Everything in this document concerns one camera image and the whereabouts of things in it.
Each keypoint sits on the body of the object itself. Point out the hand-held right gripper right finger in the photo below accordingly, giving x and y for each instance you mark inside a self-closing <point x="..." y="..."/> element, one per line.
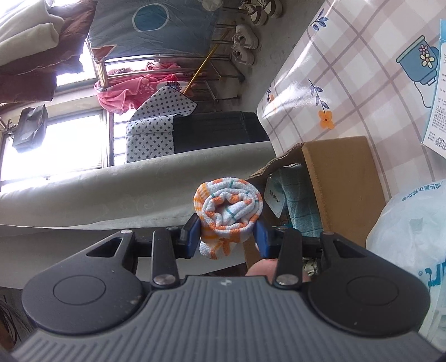
<point x="263" y="240"/>

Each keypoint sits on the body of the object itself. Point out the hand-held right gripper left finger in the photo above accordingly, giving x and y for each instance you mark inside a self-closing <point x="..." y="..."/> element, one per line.
<point x="190" y="236"/>

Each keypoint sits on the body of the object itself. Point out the white tissue packet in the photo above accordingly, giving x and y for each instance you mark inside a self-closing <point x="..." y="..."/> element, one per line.
<point x="273" y="198"/>

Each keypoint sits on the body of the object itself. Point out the orange white towel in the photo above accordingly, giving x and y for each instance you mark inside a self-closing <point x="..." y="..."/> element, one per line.
<point x="226" y="205"/>

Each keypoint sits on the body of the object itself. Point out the cardboard box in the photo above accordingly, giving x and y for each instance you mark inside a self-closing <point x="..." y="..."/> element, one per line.
<point x="341" y="174"/>

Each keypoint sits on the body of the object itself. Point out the teal checked cloth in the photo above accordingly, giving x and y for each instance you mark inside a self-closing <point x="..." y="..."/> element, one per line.
<point x="299" y="209"/>

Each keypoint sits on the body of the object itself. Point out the beige bed sheet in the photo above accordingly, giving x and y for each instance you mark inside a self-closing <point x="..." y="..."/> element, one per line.
<point x="104" y="195"/>

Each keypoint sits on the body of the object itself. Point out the black suitcase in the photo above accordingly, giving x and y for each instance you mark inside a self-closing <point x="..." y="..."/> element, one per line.
<point x="216" y="132"/>

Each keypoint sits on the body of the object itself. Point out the star printed cloth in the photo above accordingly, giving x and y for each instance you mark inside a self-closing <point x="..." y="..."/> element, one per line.
<point x="149" y="135"/>

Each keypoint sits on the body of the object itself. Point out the white plastic bag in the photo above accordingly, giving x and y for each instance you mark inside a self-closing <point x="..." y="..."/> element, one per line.
<point x="411" y="243"/>

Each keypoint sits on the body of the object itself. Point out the window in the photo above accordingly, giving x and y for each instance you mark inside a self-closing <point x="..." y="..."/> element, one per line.
<point x="69" y="146"/>

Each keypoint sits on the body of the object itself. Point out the pink cloth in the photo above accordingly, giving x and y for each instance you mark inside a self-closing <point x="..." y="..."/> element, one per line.
<point x="122" y="94"/>

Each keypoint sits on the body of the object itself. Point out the yellow pole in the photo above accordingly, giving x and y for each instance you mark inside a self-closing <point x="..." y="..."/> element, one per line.
<point x="202" y="68"/>

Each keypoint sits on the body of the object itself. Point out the cream sneaker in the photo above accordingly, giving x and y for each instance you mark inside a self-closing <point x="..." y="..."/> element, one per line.
<point x="243" y="54"/>
<point x="245" y="36"/>

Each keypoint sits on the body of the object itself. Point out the metal rack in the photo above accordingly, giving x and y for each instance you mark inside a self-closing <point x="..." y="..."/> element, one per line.
<point x="101" y="71"/>

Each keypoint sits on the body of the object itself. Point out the plaid flower tablecloth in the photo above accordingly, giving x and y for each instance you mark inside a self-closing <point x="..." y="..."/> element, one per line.
<point x="348" y="69"/>

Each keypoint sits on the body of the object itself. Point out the black hanging bag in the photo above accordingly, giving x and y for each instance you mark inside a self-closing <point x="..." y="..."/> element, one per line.
<point x="31" y="128"/>

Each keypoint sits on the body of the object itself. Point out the blue blanket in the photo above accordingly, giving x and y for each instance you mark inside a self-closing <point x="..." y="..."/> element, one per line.
<point x="139" y="31"/>

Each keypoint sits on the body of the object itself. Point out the blue white carton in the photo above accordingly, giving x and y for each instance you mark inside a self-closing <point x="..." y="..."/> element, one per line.
<point x="437" y="104"/>

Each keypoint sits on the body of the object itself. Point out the brown blanket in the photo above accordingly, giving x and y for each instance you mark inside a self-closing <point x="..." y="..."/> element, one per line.
<point x="41" y="69"/>

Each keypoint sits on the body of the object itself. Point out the chunky brown white sneaker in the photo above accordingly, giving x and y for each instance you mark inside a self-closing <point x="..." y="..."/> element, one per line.
<point x="254" y="12"/>
<point x="272" y="7"/>

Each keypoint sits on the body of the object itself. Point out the pale crumpled bag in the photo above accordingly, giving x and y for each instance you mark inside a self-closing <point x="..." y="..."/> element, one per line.
<point x="210" y="4"/>

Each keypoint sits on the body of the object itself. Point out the white blanket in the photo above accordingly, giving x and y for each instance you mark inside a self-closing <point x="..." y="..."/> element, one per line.
<point x="28" y="34"/>

